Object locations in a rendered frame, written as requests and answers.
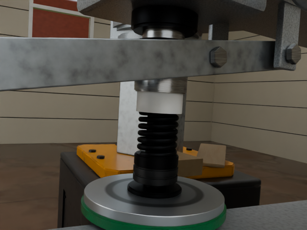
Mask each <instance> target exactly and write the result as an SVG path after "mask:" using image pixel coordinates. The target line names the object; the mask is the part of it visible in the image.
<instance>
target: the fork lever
mask: <svg viewBox="0 0 307 230"><path fill-rule="evenodd" d="M274 55H275V41H239V40H178V39H117V38H56V37H0V91H11V90H23V89H40V88H52V87H64V86H76V85H88V84H105V83H117V82H129V81H141V80H153V79H166V78H183V77H195V76H207V75H219V74H231V73H248V72H260V71H272V70H280V69H276V68H274ZM286 59H287V61H288V62H289V63H291V64H292V65H293V64H297V63H298V61H299V60H300V59H301V48H300V47H299V46H298V45H297V44H296V43H294V44H291V45H290V46H289V47H288V48H287V50H286Z"/></svg>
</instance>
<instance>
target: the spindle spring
mask: <svg viewBox="0 0 307 230"><path fill-rule="evenodd" d="M139 114H140V115H170V117H142V116H140V117H139V118H138V120H139V121H140V122H170V124H147V123H140V124H138V127H139V128H140V129H146V130H139V131H138V134H139V135H140V137H138V138H137V141H138V142H140V143H138V144H137V148H138V149H139V150H145V151H169V152H140V155H144V156H150V157H172V156H174V155H176V153H177V150H176V147H177V143H176V141H177V140H178V137H177V133H178V130H177V129H176V128H177V127H178V125H179V124H178V122H176V121H177V120H178V119H179V116H178V115H176V114H161V113H147V112H139ZM168 129H169V131H147V130H168ZM147 136H151V137H163V136H169V138H146V137H147ZM146 144H168V145H162V146H151V145H146Z"/></svg>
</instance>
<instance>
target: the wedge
mask: <svg viewBox="0 0 307 230"><path fill-rule="evenodd" d="M197 157H200V158H203V166H207V167H219V168H224V167H225V157H226V146H224V145H214V144H204V143H201V144H200V147H199V151H198V154H197Z"/></svg>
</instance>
